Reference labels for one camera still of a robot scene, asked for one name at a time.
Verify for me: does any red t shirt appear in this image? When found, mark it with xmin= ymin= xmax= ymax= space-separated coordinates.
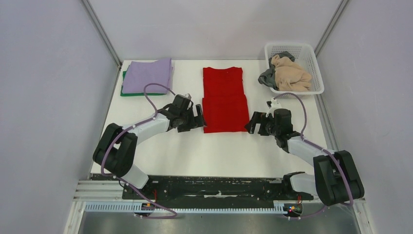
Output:
xmin=202 ymin=67 xmax=249 ymax=134

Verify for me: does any beige t shirt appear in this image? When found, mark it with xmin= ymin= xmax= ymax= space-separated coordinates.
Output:
xmin=270 ymin=55 xmax=312 ymax=92

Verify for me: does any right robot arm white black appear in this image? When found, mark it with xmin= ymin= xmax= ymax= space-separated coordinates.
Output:
xmin=245 ymin=109 xmax=365 ymax=206

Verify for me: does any folded purple t shirt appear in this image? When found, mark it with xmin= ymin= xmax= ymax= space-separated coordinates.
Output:
xmin=122 ymin=58 xmax=173 ymax=94

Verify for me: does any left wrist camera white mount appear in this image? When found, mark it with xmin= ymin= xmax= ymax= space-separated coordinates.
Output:
xmin=178 ymin=94 xmax=191 ymax=100

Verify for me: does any white slotted cable duct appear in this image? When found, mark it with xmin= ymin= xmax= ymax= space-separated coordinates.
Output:
xmin=85 ymin=202 xmax=302 ymax=215

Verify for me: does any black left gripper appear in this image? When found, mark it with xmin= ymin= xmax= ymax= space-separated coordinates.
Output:
xmin=177 ymin=104 xmax=207 ymax=133

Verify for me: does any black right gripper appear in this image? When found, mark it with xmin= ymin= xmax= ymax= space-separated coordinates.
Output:
xmin=244 ymin=111 xmax=280 ymax=137

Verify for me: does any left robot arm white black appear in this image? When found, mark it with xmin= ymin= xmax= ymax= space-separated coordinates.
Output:
xmin=93 ymin=95 xmax=206 ymax=199

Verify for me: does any folded green t shirt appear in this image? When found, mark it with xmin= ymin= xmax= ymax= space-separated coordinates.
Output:
xmin=120 ymin=71 xmax=165 ymax=97

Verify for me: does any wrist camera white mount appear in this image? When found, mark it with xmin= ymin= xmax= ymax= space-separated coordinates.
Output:
xmin=265 ymin=97 xmax=282 ymax=117
xmin=178 ymin=94 xmax=191 ymax=100

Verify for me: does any white plastic basket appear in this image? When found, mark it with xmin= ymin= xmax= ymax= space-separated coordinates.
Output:
xmin=264 ymin=41 xmax=324 ymax=97

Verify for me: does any grey t shirt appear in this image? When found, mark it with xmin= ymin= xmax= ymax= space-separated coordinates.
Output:
xmin=258 ymin=51 xmax=295 ymax=91

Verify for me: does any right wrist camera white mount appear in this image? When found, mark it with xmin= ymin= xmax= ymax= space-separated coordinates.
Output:
xmin=265 ymin=97 xmax=282 ymax=117

